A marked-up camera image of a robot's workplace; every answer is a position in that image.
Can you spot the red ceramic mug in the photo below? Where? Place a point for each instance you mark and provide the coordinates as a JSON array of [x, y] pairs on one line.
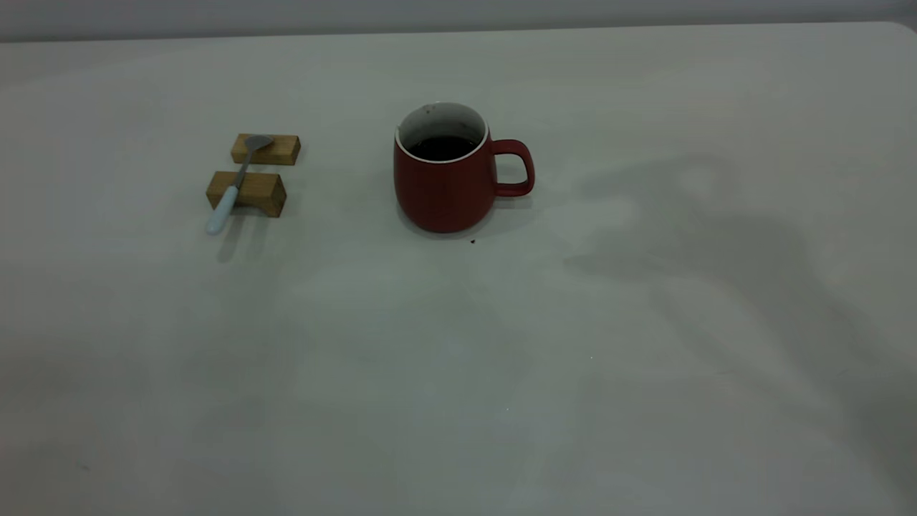
[[444, 193]]

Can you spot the dark coffee liquid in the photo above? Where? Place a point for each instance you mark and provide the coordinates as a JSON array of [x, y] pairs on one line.
[[443, 148]]

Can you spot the arched wooden block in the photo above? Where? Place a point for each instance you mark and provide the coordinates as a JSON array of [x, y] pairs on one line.
[[261, 192]]

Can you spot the flat rectangular wooden block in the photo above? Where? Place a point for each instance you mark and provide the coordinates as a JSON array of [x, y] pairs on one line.
[[279, 150]]

